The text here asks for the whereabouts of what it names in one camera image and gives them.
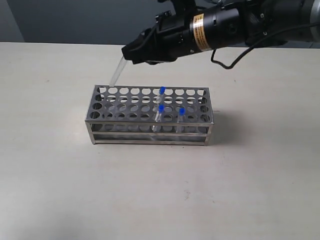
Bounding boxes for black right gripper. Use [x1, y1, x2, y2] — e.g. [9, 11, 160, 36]
[121, 11, 195, 65]

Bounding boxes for blue-capped tube back row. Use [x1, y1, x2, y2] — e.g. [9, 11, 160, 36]
[155, 86, 166, 105]

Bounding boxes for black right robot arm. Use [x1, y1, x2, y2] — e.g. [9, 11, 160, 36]
[122, 0, 320, 65]

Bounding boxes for stainless steel test tube rack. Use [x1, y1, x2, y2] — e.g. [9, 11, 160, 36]
[85, 85, 214, 146]

